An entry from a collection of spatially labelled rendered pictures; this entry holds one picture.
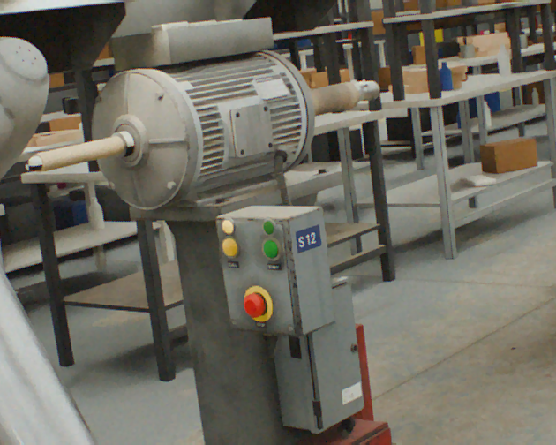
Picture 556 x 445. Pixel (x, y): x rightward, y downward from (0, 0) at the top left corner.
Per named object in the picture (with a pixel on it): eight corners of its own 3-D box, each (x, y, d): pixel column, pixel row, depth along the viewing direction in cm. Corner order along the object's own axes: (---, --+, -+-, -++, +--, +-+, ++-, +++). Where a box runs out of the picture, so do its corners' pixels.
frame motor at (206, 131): (236, 175, 248) (221, 53, 244) (337, 174, 231) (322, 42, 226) (91, 214, 218) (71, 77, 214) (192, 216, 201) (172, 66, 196)
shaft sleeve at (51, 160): (111, 153, 208) (111, 135, 207) (123, 155, 206) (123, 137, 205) (32, 170, 194) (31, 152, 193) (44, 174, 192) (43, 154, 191)
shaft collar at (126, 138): (117, 154, 210) (116, 129, 208) (135, 157, 207) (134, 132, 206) (109, 155, 208) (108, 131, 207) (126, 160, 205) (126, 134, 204)
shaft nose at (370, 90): (364, 98, 265) (365, 79, 264) (380, 100, 262) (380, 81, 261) (341, 103, 258) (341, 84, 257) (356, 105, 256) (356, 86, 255)
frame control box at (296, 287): (297, 323, 223) (281, 189, 219) (389, 332, 209) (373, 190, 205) (209, 361, 205) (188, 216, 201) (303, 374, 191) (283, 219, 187)
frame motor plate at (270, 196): (254, 184, 251) (251, 167, 251) (342, 184, 236) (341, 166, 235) (131, 220, 225) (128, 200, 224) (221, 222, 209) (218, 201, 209)
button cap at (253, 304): (258, 312, 197) (254, 289, 197) (275, 313, 195) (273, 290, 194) (243, 318, 195) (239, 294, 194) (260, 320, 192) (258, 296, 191)
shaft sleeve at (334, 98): (338, 106, 259) (339, 80, 257) (359, 109, 255) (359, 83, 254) (286, 117, 246) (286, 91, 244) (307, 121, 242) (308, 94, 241)
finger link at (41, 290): (10, 290, 193) (12, 290, 192) (42, 280, 198) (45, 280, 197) (15, 308, 193) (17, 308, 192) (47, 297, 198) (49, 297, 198)
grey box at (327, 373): (327, 403, 236) (295, 135, 227) (370, 410, 229) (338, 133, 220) (280, 428, 225) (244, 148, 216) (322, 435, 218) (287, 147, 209)
